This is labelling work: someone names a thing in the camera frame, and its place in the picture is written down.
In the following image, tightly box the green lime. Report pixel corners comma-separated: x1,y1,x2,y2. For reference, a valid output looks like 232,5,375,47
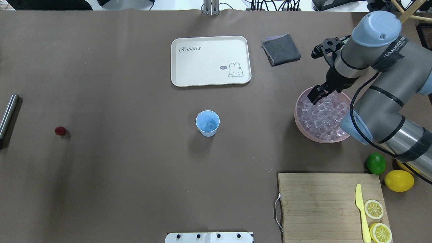
366,152,387,175

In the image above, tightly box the cream rabbit tray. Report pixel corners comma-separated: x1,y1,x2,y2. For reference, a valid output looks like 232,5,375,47
171,36,252,87

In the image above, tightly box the pink bowl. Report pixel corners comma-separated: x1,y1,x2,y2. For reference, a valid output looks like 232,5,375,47
294,86,355,144

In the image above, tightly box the yellow lemon front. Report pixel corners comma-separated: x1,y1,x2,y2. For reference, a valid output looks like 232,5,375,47
384,170,414,192

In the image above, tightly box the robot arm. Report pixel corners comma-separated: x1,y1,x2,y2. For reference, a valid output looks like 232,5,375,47
307,11,431,183

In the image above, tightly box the wooden cutting board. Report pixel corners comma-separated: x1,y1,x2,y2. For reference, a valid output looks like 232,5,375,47
276,173,390,243

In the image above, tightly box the ice cube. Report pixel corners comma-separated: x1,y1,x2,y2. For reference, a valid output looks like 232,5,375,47
204,122,217,132

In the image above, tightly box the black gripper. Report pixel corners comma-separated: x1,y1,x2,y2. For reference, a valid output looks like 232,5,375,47
307,67,358,105

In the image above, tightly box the grey folded cloth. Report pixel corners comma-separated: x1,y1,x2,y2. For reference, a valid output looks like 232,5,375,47
261,33,301,66

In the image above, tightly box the metal muddler rod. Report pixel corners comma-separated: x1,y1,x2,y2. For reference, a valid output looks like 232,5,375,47
0,94,20,146

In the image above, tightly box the yellow lemon back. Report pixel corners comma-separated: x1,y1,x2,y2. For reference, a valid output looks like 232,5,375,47
396,160,414,175

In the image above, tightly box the light blue cup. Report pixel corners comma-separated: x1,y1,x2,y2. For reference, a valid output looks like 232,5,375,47
195,110,220,137

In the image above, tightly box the lemon slice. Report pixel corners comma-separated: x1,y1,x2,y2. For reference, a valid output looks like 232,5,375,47
364,199,384,220
369,223,393,243

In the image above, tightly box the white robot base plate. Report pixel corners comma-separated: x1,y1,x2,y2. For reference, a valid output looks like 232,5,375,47
165,232,254,243

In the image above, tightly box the lemon slice lower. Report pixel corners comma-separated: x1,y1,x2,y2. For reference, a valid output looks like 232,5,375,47
369,223,393,243

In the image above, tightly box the red strawberry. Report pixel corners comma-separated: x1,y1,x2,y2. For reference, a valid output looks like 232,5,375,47
55,126,67,136

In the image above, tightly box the lemon slice upper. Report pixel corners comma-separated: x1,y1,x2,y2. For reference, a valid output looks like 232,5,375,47
364,199,384,220

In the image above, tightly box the clear ice cubes pile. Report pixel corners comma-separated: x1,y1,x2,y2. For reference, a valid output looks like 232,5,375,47
297,93,351,141

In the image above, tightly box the yellow plastic knife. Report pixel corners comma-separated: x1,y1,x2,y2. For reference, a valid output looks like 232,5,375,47
355,184,372,243

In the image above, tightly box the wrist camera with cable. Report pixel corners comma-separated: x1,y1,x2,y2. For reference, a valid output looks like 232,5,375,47
311,34,351,63

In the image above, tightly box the yellow lemon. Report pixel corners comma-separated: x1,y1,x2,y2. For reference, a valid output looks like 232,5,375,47
384,170,414,192
396,160,414,175

